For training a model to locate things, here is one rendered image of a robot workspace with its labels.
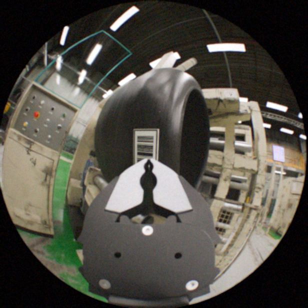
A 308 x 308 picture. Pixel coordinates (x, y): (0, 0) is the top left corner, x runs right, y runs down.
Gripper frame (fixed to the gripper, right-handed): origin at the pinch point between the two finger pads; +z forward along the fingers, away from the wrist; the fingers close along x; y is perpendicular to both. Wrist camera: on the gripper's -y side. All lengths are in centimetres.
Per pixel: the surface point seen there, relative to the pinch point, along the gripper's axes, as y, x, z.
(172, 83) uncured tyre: -11.8, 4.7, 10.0
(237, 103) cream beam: -18, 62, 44
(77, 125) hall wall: 75, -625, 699
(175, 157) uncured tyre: 2.5, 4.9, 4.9
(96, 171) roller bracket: 19.8, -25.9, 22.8
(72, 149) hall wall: 253, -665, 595
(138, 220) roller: 16.6, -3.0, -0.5
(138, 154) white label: 0.4, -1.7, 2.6
